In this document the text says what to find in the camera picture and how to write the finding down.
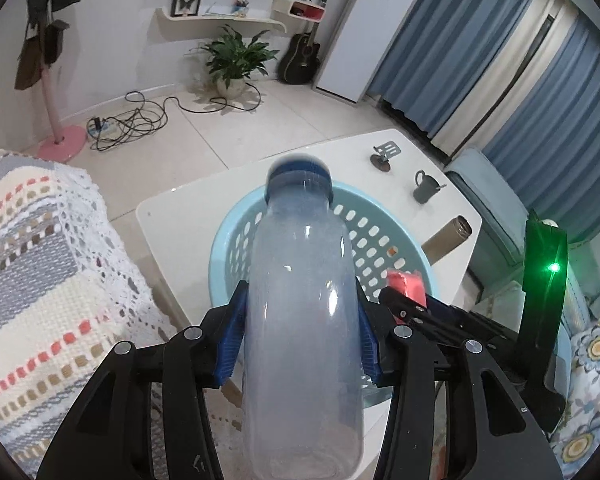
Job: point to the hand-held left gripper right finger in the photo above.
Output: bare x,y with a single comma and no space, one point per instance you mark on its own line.
367,350

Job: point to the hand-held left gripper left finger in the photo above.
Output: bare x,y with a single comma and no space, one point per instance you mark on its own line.
230,340

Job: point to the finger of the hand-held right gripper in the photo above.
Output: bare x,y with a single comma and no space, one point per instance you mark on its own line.
480,330
420,325

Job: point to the pink packet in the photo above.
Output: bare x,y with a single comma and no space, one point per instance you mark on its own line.
405,285

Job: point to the clear plastic bottle blue cap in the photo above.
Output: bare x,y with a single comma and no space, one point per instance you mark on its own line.
300,310

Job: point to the light blue plastic basket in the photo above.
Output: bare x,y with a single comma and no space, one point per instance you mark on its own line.
370,240

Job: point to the floral cushion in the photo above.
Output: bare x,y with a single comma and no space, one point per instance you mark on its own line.
595,350

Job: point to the brown thermos bottle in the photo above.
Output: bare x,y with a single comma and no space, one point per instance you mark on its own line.
445,240

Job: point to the black mug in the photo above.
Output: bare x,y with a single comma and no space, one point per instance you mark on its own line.
425,191

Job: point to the metal phone stand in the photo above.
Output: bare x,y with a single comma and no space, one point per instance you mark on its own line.
386,152

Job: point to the blue curtain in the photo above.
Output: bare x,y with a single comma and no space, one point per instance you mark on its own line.
445,50
570,120

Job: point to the striped crochet blanket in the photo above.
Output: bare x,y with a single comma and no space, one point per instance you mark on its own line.
45,280

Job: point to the white curtain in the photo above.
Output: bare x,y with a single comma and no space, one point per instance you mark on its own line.
510,75

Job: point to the white power strip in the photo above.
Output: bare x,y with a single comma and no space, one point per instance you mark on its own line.
104,129

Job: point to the pink coat rack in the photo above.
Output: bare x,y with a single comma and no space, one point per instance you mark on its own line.
62,145

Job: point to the green potted plant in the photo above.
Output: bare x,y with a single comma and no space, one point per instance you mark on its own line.
235,55

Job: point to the black acoustic guitar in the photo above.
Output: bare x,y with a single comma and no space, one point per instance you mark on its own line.
300,62

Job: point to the white standing air conditioner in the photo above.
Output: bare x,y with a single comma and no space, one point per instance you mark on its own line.
360,35

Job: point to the short curved white shelf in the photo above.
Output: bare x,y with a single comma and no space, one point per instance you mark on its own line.
215,20

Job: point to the framed butterfly picture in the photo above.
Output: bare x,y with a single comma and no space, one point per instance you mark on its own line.
186,4

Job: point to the white cubby shelf red inside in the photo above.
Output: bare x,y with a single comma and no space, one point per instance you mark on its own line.
285,5

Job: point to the brown bag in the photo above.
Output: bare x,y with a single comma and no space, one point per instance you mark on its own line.
27,65

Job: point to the black bag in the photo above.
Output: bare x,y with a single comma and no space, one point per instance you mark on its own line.
55,42

